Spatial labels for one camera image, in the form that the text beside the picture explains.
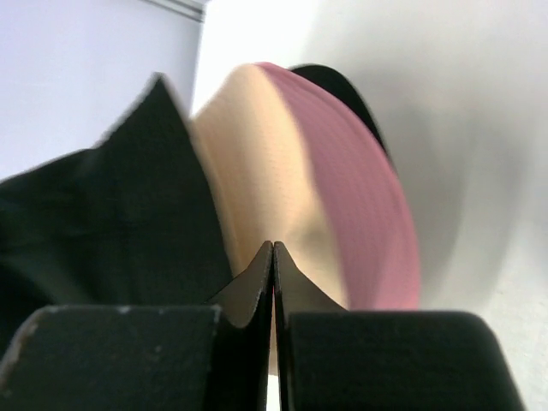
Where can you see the beige bucket hat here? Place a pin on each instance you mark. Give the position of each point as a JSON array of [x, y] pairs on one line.
[[254, 156]]

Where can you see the black and beige hat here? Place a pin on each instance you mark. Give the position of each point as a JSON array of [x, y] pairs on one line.
[[130, 221]]

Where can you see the pink bucket hat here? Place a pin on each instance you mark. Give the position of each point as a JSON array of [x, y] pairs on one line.
[[362, 195]]

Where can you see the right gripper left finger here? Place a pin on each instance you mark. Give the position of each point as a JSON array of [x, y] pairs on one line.
[[212, 356]]

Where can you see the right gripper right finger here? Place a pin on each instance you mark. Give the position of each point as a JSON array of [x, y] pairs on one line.
[[330, 358]]

